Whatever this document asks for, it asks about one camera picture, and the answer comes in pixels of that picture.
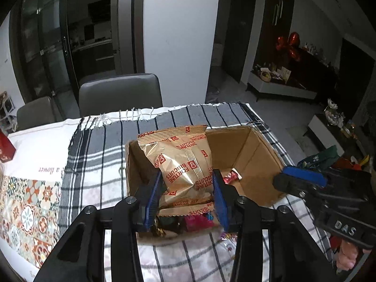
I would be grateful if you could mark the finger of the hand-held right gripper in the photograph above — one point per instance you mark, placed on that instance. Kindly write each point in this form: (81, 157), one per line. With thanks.
(302, 176)

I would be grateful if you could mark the red candy packet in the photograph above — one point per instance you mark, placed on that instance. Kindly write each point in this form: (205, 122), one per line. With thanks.
(233, 176)

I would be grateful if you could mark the glass sliding door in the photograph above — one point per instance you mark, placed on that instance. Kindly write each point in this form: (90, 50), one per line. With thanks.
(58, 35)

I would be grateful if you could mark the small figurine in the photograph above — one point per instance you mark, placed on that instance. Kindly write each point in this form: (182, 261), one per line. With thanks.
(333, 113)

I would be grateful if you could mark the low white table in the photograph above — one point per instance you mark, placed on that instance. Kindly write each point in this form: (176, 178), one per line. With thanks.
(321, 132)

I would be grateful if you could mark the green printed cloth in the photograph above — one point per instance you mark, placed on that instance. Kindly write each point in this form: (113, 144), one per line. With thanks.
(321, 157)

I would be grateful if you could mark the gold biscuit packet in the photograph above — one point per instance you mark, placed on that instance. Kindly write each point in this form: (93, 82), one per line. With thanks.
(182, 158)
(188, 208)

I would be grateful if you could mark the white stools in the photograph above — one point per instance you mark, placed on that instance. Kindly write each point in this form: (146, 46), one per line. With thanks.
(7, 114)

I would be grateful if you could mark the dark sideboard with white base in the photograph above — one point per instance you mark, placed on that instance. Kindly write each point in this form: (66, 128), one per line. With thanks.
(293, 79)

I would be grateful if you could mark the pink snack packet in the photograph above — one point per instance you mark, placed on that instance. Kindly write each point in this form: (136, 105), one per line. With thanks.
(198, 222)

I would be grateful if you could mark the person's right hand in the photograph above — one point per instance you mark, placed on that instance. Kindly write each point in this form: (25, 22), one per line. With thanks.
(348, 255)

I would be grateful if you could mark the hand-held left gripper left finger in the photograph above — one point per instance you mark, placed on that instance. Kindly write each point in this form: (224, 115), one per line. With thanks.
(152, 202)

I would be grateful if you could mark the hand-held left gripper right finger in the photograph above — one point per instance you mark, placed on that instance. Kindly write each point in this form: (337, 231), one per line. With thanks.
(221, 205)

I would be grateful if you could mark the dark green snack packet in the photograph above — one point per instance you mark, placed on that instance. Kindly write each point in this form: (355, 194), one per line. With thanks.
(170, 224)

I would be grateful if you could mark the small fruit basket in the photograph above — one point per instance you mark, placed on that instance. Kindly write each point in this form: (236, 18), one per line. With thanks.
(265, 75)

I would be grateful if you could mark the purple gold wrapped candy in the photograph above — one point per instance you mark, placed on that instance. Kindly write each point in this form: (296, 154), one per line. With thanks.
(227, 237)

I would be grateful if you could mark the red heart balloons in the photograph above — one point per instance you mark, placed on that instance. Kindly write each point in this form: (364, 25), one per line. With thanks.
(289, 45)

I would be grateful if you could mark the brown cardboard box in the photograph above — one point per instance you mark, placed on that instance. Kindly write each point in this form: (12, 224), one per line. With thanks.
(258, 158)

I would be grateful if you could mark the dark wardrobe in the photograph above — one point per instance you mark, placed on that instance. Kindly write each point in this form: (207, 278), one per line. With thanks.
(276, 11)

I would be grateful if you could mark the grey chair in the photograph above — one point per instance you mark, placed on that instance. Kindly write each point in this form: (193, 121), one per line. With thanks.
(35, 113)
(120, 94)

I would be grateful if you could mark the tile print tablecloth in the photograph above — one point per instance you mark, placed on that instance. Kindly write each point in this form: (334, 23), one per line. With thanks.
(26, 211)

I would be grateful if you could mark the red gift box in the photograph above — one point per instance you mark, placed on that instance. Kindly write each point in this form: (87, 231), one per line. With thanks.
(6, 148)

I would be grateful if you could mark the grey checked cloth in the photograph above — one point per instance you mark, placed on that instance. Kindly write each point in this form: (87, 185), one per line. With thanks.
(97, 152)

